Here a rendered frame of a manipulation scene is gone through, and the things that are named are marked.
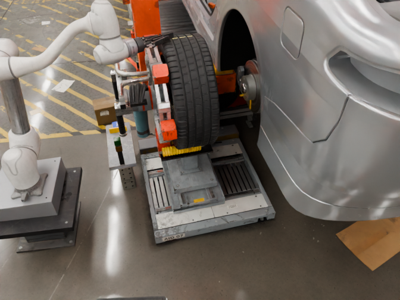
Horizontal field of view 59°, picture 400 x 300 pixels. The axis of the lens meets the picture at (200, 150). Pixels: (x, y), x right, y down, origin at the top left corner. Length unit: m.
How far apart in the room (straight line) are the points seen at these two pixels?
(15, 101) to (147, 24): 0.89
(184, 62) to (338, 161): 0.93
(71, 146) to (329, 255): 2.20
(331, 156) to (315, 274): 1.21
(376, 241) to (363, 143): 1.47
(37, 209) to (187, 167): 0.98
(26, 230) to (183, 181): 1.01
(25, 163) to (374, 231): 2.24
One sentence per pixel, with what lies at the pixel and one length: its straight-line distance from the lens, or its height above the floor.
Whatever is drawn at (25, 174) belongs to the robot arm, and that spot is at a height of 0.59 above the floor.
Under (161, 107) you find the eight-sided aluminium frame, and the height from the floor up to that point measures 0.97.
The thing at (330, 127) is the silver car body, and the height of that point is 1.29.
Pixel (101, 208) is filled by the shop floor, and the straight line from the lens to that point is 2.70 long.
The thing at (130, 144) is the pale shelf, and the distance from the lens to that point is 2.44.
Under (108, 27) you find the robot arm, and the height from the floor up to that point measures 1.35.
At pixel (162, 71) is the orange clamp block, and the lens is 1.81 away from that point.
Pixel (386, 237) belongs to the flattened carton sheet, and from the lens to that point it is 2.73.
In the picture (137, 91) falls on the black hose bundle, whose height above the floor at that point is 1.03.
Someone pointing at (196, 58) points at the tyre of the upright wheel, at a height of 1.15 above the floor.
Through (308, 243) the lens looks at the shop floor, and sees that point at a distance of 2.53.
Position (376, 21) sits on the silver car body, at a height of 1.64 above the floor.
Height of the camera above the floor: 2.07
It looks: 44 degrees down
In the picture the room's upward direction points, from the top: 1 degrees counter-clockwise
